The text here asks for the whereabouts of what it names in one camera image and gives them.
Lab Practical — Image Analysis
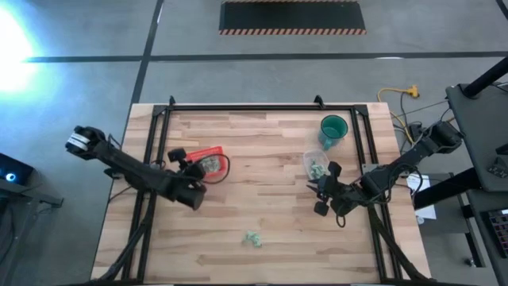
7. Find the black device with blue light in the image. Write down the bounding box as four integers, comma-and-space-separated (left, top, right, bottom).
0, 153, 35, 186

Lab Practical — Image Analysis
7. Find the yellow extension cord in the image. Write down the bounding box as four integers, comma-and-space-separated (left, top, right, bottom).
376, 84, 421, 144

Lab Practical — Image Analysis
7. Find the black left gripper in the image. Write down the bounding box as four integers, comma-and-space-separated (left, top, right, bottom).
167, 147, 208, 211

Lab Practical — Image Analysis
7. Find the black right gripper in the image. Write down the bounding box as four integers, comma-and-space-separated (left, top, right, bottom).
306, 160, 360, 218

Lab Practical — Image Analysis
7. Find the teal green cup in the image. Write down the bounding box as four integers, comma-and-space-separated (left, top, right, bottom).
317, 114, 349, 152

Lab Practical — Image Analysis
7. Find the black metal table frame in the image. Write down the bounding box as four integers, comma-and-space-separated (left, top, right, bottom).
89, 95, 433, 286

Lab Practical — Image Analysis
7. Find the white paper sheet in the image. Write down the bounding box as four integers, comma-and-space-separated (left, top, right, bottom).
406, 174, 437, 222

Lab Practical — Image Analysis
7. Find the black power strip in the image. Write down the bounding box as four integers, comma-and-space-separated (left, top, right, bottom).
408, 122, 424, 142

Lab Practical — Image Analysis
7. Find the black cart beam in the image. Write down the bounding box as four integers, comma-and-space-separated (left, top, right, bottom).
411, 166, 482, 211

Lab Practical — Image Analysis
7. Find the black hazard-striped floor mat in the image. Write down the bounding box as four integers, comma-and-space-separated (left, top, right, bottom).
219, 0, 367, 36

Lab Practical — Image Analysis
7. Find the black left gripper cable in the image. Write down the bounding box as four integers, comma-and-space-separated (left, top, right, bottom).
203, 153, 232, 185

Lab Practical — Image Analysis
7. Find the grey cart top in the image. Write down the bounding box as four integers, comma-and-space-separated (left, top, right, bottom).
444, 82, 508, 192

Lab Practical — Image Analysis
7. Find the orange plastic basket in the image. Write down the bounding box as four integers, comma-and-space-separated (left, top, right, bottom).
186, 145, 230, 179

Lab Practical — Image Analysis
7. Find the clear plastic container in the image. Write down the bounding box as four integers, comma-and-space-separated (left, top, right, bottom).
303, 149, 332, 181

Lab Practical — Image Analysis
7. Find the black keyboard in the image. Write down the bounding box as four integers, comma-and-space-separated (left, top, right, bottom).
482, 208, 508, 259

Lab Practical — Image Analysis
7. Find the black pole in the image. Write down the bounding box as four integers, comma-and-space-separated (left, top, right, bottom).
462, 55, 508, 99

